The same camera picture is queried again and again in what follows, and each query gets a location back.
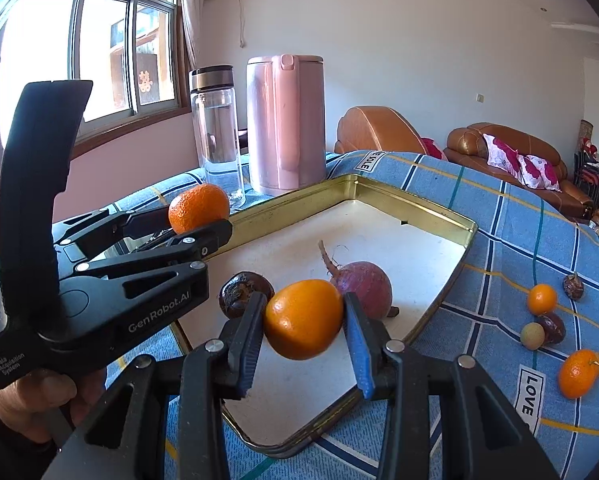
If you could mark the orange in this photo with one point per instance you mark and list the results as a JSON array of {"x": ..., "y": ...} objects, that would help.
[
  {"x": 581, "y": 373},
  {"x": 304, "y": 320},
  {"x": 197, "y": 207},
  {"x": 542, "y": 299}
]

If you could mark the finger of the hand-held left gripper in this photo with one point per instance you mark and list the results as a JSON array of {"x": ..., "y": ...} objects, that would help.
[
  {"x": 199, "y": 242},
  {"x": 104, "y": 225}
]

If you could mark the stack of dark chairs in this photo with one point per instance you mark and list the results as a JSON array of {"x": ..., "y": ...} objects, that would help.
[{"x": 587, "y": 175}]

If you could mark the pink electric kettle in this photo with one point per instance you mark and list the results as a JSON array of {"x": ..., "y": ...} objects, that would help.
[{"x": 279, "y": 125}]

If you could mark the dark passion fruit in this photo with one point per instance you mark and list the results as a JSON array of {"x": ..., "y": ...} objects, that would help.
[{"x": 553, "y": 328}]

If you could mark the brown leather sofa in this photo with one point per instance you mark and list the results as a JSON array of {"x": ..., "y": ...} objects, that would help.
[{"x": 469, "y": 140}]

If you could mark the wood framed window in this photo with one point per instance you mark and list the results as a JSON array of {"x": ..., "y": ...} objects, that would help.
[{"x": 104, "y": 50}]

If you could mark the white red floral pillow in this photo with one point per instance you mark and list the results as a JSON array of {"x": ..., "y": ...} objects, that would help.
[
  {"x": 539, "y": 172},
  {"x": 502, "y": 155}
]

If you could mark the gold metal tin tray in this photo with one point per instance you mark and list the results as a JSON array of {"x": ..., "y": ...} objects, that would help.
[{"x": 379, "y": 230}]

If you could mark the person's left hand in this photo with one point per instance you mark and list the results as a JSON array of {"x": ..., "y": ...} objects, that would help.
[{"x": 29, "y": 400}]

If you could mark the clear glass water bottle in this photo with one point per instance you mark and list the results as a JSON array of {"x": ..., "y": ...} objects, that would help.
[{"x": 214, "y": 130}]

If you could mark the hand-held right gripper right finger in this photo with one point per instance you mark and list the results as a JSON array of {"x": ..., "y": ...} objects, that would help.
[{"x": 359, "y": 350}]

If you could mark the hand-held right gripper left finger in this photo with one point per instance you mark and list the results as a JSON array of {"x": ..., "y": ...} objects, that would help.
[{"x": 242, "y": 340}]

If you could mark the pale curtain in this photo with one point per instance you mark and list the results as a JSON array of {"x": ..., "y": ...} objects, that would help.
[{"x": 192, "y": 10}]

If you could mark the small yellowish round fruit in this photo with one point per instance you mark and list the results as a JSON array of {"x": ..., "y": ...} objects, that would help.
[{"x": 531, "y": 336}]

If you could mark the air conditioner pipe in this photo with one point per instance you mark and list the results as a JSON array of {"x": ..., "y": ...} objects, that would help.
[{"x": 242, "y": 15}]

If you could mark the tall woven vase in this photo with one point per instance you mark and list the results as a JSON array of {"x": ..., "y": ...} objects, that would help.
[{"x": 586, "y": 130}]

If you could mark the blue plaid tablecloth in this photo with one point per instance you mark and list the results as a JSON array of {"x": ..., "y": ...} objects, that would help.
[{"x": 504, "y": 210}]

